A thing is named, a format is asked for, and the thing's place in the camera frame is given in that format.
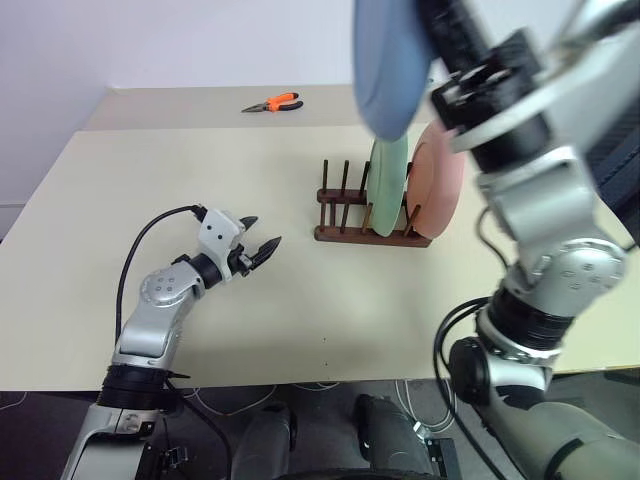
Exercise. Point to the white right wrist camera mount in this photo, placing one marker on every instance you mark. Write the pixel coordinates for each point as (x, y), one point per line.
(550, 95)

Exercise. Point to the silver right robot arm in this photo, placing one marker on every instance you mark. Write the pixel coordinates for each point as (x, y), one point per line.
(550, 220)

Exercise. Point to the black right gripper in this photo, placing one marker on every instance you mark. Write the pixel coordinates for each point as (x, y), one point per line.
(490, 80)

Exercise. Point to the blue plate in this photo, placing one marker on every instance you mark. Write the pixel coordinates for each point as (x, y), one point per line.
(387, 65)

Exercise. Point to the pink plate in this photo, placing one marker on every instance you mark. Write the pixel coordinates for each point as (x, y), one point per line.
(440, 185)

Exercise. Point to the dark rounded shape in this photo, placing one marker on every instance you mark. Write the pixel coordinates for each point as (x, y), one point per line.
(262, 440)
(387, 430)

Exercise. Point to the wooden dish rack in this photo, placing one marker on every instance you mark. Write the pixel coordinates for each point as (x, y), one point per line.
(350, 234)

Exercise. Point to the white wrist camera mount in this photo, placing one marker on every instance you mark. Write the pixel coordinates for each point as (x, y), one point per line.
(218, 235)
(550, 95)

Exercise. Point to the black box with label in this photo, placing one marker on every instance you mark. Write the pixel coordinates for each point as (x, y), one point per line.
(442, 457)

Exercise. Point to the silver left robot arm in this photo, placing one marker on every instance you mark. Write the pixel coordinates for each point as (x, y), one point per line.
(150, 325)

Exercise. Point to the green plate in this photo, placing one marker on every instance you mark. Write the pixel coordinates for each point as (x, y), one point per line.
(387, 190)

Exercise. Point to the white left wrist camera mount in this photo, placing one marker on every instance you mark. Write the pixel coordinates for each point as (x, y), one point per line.
(218, 235)

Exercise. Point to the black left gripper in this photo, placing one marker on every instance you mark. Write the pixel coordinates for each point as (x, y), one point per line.
(240, 257)

